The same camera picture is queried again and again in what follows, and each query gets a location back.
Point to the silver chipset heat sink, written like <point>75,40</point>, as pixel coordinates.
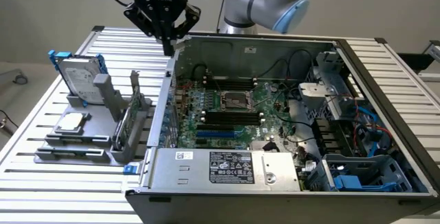
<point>259,146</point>

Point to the grey metal disk cage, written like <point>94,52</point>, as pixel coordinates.
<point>330,87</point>

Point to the blue plastic disk carrier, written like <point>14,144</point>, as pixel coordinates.
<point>347,182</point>

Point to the black table corner cap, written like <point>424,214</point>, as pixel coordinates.
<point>380,41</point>
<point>98,28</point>

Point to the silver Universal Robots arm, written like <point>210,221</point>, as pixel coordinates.
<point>264,2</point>

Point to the grey parts rack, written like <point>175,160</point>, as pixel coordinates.
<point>96,123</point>

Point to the metal CPU socket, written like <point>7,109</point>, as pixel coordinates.
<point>238,101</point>

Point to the silver power supply unit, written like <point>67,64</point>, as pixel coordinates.
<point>192,172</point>

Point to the green graphics card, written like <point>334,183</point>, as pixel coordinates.
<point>132,110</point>

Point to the grey caster wheel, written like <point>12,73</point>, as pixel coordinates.
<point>20,77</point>

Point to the green motherboard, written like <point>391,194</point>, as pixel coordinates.
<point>271,97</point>

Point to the blue expansion slot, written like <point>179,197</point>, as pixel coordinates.
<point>215,133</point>

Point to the blue case latch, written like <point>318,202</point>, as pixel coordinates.
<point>130,169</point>

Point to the open black PC case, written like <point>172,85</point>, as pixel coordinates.
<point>240,208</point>

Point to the hard disk in blue carrier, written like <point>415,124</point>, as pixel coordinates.
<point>80,79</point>

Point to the black RAM slot bank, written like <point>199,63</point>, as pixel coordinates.
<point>230,81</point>
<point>234,118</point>

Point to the black expansion slot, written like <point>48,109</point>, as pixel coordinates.
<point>216,127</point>

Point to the grey disk bay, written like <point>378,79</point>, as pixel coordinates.
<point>378,164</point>

